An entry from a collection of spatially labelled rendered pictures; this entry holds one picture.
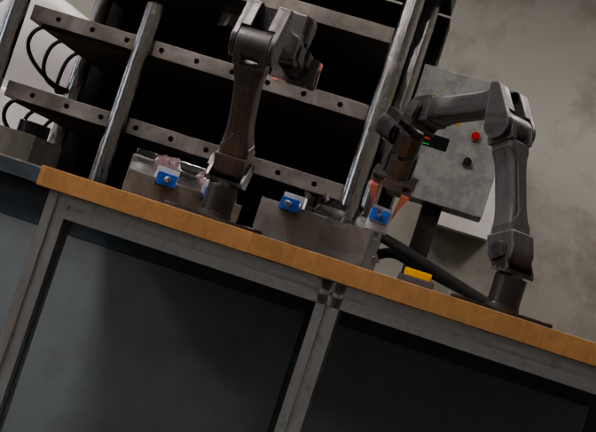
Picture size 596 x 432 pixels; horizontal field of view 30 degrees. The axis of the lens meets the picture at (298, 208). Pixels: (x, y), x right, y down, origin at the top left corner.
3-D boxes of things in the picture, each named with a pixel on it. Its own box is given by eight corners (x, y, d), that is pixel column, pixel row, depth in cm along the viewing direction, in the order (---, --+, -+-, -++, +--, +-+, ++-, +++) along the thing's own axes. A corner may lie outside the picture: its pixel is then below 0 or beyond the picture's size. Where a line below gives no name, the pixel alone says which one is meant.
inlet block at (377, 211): (385, 226, 242) (394, 203, 243) (364, 217, 243) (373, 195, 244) (385, 235, 255) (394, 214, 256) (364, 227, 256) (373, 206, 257)
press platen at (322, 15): (392, 44, 335) (396, 28, 335) (58, -54, 350) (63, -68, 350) (398, 90, 404) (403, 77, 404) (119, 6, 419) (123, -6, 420)
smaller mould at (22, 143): (27, 163, 271) (35, 136, 271) (-29, 145, 273) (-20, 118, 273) (54, 173, 290) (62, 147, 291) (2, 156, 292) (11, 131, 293)
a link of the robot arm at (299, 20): (286, 15, 252) (277, -1, 241) (321, 26, 251) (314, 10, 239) (270, 63, 251) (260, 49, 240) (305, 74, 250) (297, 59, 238)
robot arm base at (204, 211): (183, 171, 231) (174, 167, 224) (273, 200, 227) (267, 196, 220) (171, 208, 230) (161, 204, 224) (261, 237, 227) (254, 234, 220)
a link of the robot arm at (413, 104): (364, 127, 252) (392, 82, 250) (391, 139, 258) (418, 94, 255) (391, 149, 244) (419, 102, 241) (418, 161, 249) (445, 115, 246)
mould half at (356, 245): (359, 270, 246) (378, 212, 246) (249, 234, 249) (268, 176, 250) (371, 277, 295) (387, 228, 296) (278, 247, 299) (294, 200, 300)
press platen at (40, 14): (365, 121, 331) (371, 105, 331) (29, 19, 346) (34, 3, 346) (377, 155, 404) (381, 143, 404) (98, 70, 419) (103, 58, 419)
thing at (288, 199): (293, 216, 240) (301, 192, 240) (271, 209, 241) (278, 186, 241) (300, 222, 253) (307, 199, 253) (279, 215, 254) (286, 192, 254)
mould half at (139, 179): (234, 229, 246) (249, 182, 247) (121, 192, 242) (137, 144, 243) (213, 225, 296) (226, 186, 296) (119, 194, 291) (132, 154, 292)
